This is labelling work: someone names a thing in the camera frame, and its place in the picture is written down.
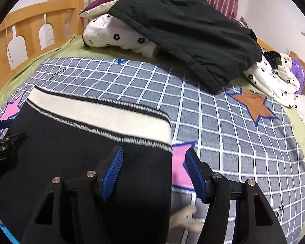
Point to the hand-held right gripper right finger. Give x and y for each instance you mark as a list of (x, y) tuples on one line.
[(195, 175)]

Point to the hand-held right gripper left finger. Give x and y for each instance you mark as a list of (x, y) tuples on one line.
[(113, 172)]

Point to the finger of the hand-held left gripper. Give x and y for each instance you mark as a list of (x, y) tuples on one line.
[(7, 140), (0, 125)]

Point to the black pants with white waistband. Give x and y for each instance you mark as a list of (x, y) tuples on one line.
[(66, 144)]

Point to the grey checked sheet with stars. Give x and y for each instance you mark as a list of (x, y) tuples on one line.
[(218, 144)]

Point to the wooden bed headboard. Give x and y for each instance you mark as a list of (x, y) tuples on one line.
[(28, 12)]

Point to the black jacket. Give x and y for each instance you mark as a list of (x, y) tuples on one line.
[(193, 35)]

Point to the white floral quilt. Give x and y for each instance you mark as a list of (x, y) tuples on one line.
[(104, 30)]

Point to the colourful patchwork pillow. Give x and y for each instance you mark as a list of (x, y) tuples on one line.
[(99, 7)]

